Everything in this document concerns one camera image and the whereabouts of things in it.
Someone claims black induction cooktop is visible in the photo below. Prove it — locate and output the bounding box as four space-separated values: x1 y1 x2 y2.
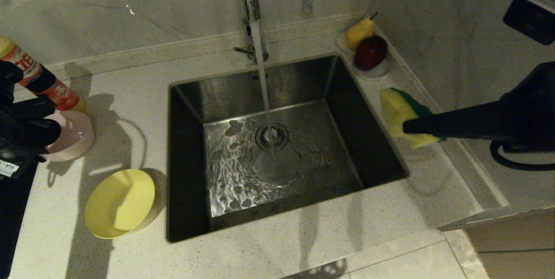
0 162 39 279

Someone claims pink plastic bowl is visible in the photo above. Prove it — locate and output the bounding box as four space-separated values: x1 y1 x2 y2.
41 111 95 162

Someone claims stainless steel sink basin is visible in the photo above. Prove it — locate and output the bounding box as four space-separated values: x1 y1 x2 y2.
166 55 409 243

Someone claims dark red apple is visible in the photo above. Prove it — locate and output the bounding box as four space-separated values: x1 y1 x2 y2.
353 36 388 71

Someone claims round metal drain strainer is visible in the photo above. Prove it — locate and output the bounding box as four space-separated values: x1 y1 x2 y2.
255 123 289 153

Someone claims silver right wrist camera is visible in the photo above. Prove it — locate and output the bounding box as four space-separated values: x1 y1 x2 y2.
503 0 555 46

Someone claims yellow green sponge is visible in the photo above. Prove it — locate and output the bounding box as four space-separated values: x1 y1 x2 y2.
380 87 447 149

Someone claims yellow dish soap bottle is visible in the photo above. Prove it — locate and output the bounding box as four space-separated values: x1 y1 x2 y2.
0 36 86 112

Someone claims yellow plastic bowl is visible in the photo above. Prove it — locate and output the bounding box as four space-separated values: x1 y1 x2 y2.
85 169 156 240

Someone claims yellow pear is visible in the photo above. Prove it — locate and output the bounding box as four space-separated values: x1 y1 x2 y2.
345 13 377 51

